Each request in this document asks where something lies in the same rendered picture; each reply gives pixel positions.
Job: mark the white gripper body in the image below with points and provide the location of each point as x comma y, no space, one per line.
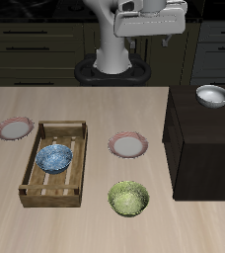
150,23

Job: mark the dark wooden cabinet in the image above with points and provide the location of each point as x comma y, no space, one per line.
203,145

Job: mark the blue bowl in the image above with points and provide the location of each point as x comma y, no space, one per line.
54,159

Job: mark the white bowl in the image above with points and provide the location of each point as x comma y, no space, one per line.
212,95

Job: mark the green bowl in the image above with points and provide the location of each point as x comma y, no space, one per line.
128,198

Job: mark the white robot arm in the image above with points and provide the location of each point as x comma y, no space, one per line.
111,49

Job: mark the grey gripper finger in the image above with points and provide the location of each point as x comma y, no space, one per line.
131,42
166,40

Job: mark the dark kitchen cupboards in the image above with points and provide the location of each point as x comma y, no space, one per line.
35,49

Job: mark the wooden slat tray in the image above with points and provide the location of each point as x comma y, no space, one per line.
57,164

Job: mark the red rimmed white plate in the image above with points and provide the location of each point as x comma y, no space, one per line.
14,128
128,145

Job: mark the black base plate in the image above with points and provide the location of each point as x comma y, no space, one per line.
112,74

